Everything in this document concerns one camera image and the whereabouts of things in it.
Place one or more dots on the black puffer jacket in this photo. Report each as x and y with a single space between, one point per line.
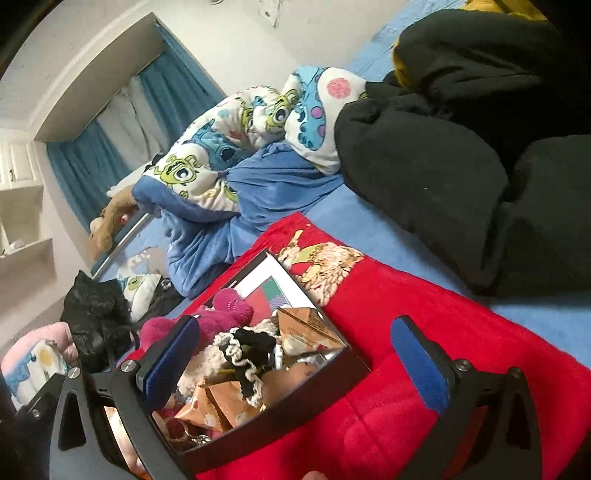
92 318

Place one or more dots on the beige curtain pelmet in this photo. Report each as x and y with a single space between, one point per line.
92 78

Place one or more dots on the red printed blanket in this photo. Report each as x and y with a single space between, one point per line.
392 300

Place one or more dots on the black box with white interior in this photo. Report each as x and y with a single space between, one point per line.
300 415

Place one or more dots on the cartoon printed quilt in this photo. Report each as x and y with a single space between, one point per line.
221 138

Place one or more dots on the black garment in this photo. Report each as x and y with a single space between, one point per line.
461 161

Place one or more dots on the white plush toy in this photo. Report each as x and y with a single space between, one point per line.
122 187

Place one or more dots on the brown plush toy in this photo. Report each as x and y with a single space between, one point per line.
106 226

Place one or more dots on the dark cloth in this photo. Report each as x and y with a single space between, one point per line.
164 300

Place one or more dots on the white shelf unit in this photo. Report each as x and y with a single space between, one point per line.
23 207

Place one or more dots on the blue blanket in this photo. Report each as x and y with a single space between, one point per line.
277 180

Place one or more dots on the blue curtain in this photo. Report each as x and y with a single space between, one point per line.
78 170

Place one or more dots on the black scrunchie with white trim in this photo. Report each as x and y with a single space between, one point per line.
254 346

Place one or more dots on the magenta plush toy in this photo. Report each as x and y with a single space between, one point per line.
231 309

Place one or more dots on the large cartoon printed pillow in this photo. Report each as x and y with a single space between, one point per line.
41 364

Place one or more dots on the person's right hand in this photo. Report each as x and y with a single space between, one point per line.
314 476

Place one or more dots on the pink cloth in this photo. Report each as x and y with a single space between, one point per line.
51 337

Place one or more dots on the grey curtain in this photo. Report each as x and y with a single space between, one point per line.
134 124

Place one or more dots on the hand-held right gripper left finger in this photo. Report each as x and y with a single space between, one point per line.
168 364

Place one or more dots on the white fluffy scrunchie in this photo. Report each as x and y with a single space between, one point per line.
198 369

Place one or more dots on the grey bed rail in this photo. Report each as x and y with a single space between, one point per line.
120 249

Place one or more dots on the small cartoon printed pillow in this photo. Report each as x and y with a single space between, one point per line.
138 290

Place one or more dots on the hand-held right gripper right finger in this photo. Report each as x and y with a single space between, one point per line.
418 364

